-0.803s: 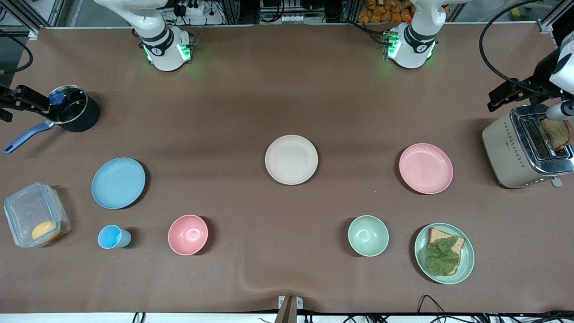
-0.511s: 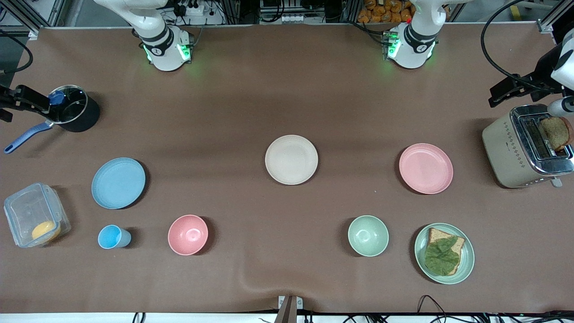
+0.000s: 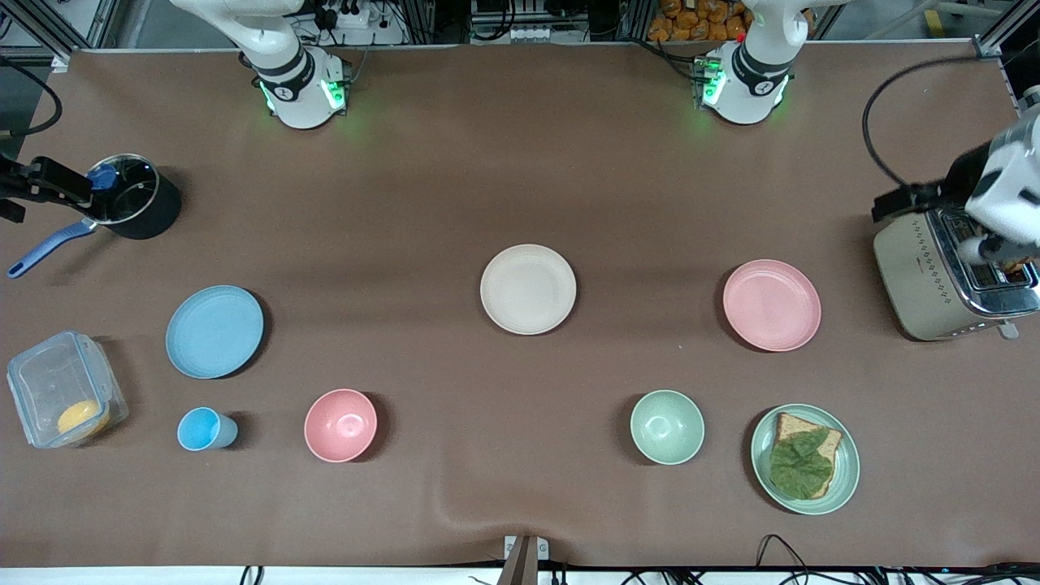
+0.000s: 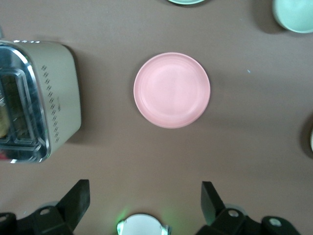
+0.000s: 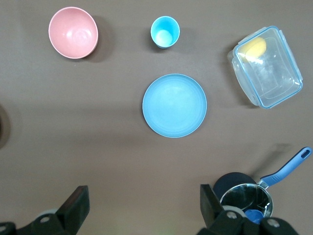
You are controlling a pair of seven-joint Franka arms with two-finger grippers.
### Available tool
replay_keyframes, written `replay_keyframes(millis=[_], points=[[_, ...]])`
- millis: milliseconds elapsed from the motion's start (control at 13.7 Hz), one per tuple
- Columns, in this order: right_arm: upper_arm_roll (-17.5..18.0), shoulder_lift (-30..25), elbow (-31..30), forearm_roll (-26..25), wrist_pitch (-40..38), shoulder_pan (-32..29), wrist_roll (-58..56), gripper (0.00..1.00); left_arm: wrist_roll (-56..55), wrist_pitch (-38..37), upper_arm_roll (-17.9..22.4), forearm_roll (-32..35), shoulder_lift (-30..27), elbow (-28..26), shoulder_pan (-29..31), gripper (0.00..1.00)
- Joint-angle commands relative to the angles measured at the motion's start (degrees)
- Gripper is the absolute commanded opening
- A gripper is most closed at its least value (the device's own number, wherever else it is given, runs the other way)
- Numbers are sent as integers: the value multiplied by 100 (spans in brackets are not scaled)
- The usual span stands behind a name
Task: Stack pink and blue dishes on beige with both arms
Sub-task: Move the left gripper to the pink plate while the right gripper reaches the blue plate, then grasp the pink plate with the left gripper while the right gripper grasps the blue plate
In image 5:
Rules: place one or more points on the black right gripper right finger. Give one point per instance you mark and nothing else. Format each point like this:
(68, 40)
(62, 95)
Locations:
(210, 208)

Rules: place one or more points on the yellow round fruit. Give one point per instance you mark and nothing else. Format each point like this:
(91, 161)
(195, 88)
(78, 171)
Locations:
(254, 47)

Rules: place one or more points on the pink bowl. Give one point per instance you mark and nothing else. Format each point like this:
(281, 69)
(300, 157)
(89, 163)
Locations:
(73, 32)

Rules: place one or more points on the blue cup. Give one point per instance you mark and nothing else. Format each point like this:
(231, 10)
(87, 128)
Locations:
(165, 31)

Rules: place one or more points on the clear container with blue-rimmed lid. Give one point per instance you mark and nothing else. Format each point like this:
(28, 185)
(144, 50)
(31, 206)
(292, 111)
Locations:
(271, 73)

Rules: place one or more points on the small blue object in saucepan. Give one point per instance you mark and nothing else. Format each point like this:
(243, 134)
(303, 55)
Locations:
(254, 216)

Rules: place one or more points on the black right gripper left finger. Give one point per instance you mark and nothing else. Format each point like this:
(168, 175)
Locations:
(73, 210)

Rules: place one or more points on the blue plate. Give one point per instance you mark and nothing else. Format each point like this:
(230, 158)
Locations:
(174, 105)

